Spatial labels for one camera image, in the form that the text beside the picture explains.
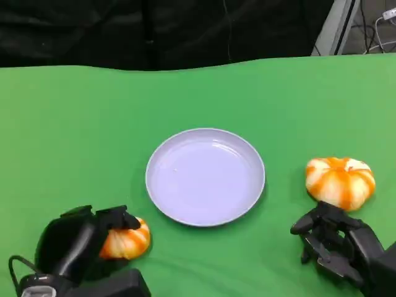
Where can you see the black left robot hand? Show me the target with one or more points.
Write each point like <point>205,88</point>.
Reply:
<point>65,244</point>

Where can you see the orange and white bread roll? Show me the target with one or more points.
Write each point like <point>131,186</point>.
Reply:
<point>130,244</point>
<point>340,185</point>

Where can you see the lilac plate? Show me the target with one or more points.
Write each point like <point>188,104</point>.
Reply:
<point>204,179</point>

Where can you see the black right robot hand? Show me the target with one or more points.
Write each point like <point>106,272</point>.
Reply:
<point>359,244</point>

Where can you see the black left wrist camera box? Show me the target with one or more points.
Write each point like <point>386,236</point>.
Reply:
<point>123,284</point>

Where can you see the black curtain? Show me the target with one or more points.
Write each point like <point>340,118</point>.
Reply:
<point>123,31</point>

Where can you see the grey metal post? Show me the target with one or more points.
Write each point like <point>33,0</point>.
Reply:
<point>335,28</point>

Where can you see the green table cloth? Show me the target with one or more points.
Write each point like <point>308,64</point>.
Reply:
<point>77,139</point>

